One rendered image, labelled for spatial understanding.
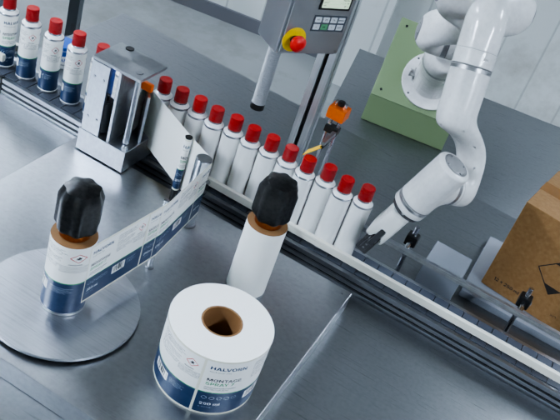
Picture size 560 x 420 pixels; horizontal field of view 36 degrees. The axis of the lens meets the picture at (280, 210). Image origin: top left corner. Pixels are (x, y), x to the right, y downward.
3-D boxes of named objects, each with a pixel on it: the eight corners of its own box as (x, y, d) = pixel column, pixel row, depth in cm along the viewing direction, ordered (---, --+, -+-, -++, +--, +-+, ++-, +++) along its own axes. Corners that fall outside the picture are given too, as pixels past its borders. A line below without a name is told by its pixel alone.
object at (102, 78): (75, 147, 211) (91, 56, 196) (107, 128, 221) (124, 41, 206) (121, 173, 207) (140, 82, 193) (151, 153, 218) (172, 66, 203)
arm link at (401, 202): (409, 178, 195) (401, 186, 197) (397, 194, 188) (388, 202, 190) (435, 204, 195) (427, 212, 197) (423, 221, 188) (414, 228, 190)
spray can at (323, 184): (291, 228, 210) (316, 162, 198) (305, 223, 213) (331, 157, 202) (305, 242, 207) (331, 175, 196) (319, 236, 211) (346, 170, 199)
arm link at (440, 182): (426, 187, 197) (397, 182, 191) (465, 153, 189) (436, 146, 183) (438, 217, 192) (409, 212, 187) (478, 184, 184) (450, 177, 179)
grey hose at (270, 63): (247, 106, 211) (270, 31, 199) (253, 102, 214) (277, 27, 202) (259, 112, 211) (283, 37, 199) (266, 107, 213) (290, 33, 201)
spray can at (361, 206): (327, 250, 207) (354, 184, 195) (338, 242, 211) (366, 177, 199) (343, 262, 205) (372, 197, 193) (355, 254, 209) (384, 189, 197)
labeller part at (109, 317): (-58, 305, 160) (-58, 301, 159) (51, 232, 184) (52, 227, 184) (73, 392, 153) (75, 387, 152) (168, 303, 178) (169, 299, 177)
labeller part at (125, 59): (92, 57, 196) (92, 53, 196) (121, 44, 205) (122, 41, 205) (140, 83, 193) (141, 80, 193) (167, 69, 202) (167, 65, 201)
